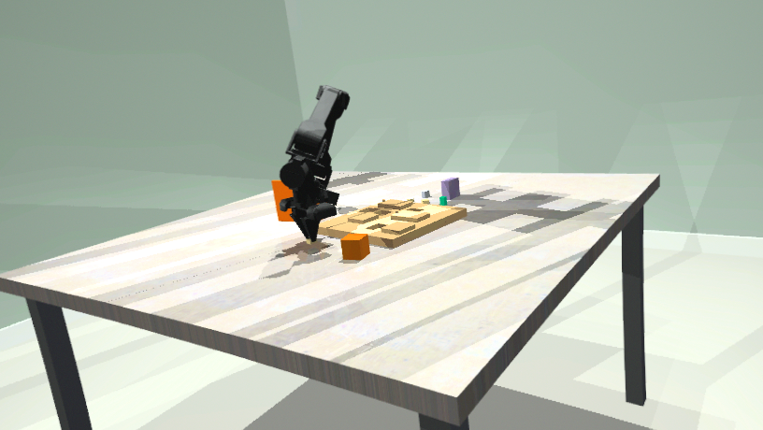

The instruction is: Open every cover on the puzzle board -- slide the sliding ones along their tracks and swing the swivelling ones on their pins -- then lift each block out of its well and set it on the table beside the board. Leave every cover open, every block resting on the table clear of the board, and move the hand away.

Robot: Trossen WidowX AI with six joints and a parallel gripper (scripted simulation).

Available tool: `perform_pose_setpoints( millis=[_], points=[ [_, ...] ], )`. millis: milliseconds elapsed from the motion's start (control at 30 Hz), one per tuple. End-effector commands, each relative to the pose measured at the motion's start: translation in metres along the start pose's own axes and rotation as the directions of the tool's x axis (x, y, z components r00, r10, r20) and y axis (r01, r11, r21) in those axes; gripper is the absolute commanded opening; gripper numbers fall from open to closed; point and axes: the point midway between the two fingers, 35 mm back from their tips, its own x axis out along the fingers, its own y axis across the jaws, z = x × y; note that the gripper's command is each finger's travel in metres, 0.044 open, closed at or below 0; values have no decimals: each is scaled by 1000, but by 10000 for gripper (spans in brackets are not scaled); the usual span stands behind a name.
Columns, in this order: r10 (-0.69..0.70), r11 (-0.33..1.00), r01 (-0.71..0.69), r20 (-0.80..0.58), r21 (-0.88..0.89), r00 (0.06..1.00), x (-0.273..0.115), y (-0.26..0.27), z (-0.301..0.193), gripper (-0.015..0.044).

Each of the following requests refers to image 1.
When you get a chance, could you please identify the light purple block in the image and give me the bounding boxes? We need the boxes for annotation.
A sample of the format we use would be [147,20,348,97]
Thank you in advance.
[440,178,460,200]

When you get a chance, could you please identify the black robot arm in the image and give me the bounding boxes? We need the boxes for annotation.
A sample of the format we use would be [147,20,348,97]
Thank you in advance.
[279,85,350,206]

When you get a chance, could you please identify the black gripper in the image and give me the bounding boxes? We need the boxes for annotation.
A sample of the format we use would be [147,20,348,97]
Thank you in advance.
[280,179,337,242]

